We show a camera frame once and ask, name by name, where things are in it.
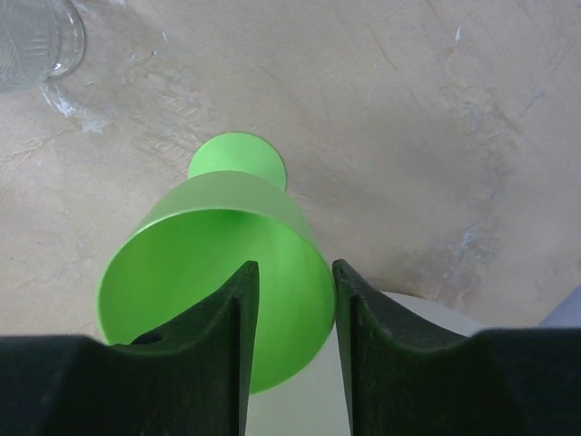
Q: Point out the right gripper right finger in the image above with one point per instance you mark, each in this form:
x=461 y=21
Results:
x=405 y=375

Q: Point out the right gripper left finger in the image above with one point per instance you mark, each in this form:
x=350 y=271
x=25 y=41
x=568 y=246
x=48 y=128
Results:
x=189 y=376

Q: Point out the green wine glass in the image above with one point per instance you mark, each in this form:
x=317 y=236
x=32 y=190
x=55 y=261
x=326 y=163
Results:
x=233 y=207

